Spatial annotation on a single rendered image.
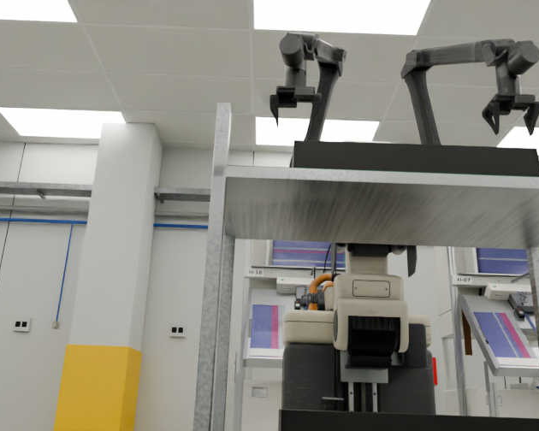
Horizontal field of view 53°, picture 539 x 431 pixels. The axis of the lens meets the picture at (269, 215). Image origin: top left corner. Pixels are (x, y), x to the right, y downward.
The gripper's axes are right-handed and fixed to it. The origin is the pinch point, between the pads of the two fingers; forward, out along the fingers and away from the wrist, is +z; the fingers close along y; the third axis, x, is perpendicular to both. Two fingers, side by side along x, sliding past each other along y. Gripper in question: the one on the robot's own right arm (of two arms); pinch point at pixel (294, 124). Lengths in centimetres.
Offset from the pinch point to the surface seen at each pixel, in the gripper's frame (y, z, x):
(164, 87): -101, -182, 279
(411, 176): 24.1, 21.7, -18.4
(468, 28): 127, -181, 193
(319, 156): 5.5, 13.2, -9.3
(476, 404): 123, 67, 232
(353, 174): 11.9, 21.5, -18.6
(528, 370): 143, 48, 200
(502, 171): 48, 16, -9
